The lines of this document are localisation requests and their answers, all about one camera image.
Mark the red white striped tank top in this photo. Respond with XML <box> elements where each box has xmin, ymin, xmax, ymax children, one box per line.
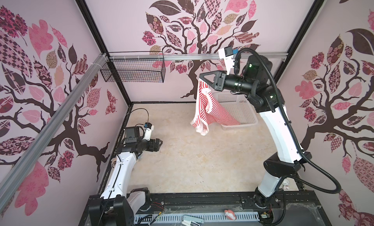
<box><xmin>191</xmin><ymin>79</ymin><xmax>240</xmax><ymax>136</ymax></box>

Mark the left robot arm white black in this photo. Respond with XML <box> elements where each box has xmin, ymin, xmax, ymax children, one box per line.
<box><xmin>88</xmin><ymin>122</ymin><xmax>163</xmax><ymax>226</ymax></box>

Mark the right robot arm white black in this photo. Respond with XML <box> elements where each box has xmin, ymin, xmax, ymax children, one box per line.
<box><xmin>199</xmin><ymin>55</ymin><xmax>303</xmax><ymax>208</ymax></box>

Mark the white plastic laundry basket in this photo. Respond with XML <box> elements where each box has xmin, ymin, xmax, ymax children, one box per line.
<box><xmin>213</xmin><ymin>91</ymin><xmax>258</xmax><ymax>130</ymax></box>

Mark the red white small toy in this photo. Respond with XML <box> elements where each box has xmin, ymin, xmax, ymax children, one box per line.
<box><xmin>224</xmin><ymin>209</ymin><xmax>237</xmax><ymax>221</ymax></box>

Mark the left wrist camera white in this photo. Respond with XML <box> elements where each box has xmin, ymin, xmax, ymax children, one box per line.
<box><xmin>143</xmin><ymin>123</ymin><xmax>154</xmax><ymax>141</ymax></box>

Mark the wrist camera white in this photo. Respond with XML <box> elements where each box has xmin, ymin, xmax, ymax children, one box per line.
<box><xmin>143</xmin><ymin>123</ymin><xmax>154</xmax><ymax>141</ymax></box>
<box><xmin>218</xmin><ymin>46</ymin><xmax>235</xmax><ymax>75</ymax></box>

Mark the aluminium rail back wall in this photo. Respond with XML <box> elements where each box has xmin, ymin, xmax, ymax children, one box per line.
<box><xmin>110</xmin><ymin>52</ymin><xmax>288</xmax><ymax>61</ymax></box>

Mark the aluminium rail wall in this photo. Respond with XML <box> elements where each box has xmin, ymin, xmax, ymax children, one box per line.
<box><xmin>110</xmin><ymin>52</ymin><xmax>288</xmax><ymax>61</ymax></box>
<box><xmin>1</xmin><ymin>52</ymin><xmax>107</xmax><ymax>210</ymax></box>

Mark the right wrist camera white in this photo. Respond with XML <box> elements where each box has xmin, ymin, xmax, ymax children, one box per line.
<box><xmin>218</xmin><ymin>46</ymin><xmax>235</xmax><ymax>75</ymax></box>

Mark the thin black camera cable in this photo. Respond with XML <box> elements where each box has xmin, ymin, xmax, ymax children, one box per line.
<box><xmin>127</xmin><ymin>107</ymin><xmax>150</xmax><ymax>127</ymax></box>

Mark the black wire mesh basket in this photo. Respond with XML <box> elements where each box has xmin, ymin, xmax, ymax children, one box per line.
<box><xmin>100</xmin><ymin>51</ymin><xmax>166</xmax><ymax>83</ymax></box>

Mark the white slotted cable duct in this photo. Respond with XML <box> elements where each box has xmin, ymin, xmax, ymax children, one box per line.
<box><xmin>134</xmin><ymin>212</ymin><xmax>260</xmax><ymax>225</ymax></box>

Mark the white device on duct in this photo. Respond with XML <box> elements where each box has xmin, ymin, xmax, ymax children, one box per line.
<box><xmin>182</xmin><ymin>215</ymin><xmax>204</xmax><ymax>226</ymax></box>

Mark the black corrugated cable conduit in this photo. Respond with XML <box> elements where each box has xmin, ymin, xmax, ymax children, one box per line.
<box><xmin>233</xmin><ymin>48</ymin><xmax>342</xmax><ymax>194</ymax></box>

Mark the aluminium rail left wall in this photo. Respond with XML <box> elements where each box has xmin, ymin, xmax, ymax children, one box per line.
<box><xmin>1</xmin><ymin>52</ymin><xmax>107</xmax><ymax>210</ymax></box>

